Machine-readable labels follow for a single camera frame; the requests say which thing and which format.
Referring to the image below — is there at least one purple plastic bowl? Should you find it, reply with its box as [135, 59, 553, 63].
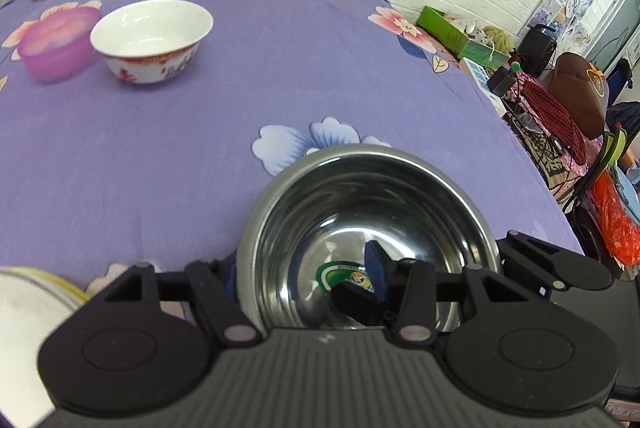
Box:
[16, 6, 102, 82]

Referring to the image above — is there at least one black power adapter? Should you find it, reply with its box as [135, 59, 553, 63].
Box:
[487, 66, 516, 98]

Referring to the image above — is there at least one yellow plastic plate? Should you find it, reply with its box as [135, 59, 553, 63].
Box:
[1, 267, 90, 303]

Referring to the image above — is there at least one brown bag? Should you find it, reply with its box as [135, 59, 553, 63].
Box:
[540, 52, 608, 140]

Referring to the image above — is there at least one white plate blue rim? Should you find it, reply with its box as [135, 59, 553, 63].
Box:
[1, 273, 74, 427]

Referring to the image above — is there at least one white bowl red pattern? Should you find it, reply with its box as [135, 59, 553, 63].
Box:
[90, 0, 214, 85]

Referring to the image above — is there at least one stainless steel bowl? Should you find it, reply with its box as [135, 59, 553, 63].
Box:
[236, 144, 498, 332]

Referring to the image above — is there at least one red woven mat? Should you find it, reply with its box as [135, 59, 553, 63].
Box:
[522, 81, 587, 165]

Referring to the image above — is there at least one purple floral tablecloth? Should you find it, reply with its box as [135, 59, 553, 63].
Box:
[1, 0, 578, 285]

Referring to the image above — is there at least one green box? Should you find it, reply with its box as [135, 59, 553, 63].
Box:
[416, 6, 509, 70]

